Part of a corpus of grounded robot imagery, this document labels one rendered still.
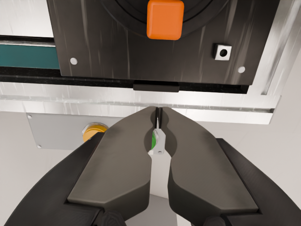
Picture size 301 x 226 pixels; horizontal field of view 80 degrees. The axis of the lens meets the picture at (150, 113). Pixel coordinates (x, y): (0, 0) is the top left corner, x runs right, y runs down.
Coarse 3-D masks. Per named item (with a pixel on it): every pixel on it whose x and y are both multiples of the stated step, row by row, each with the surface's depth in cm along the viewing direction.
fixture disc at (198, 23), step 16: (112, 0) 17; (128, 0) 17; (144, 0) 17; (192, 0) 17; (208, 0) 17; (224, 0) 17; (112, 16) 18; (128, 16) 17; (144, 16) 18; (192, 16) 17; (208, 16) 17; (144, 32) 18; (192, 32) 18
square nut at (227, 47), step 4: (216, 44) 20; (220, 44) 20; (224, 44) 20; (228, 44) 20; (216, 48) 20; (220, 48) 20; (224, 48) 20; (228, 48) 20; (216, 52) 20; (224, 52) 21; (228, 52) 20; (216, 56) 20; (220, 56) 20; (224, 56) 20; (228, 56) 20; (224, 60) 20
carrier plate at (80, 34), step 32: (64, 0) 19; (96, 0) 19; (256, 0) 18; (64, 32) 20; (96, 32) 20; (128, 32) 20; (224, 32) 20; (256, 32) 20; (64, 64) 22; (96, 64) 22; (128, 64) 22; (160, 64) 22; (192, 64) 21; (224, 64) 21; (256, 64) 21
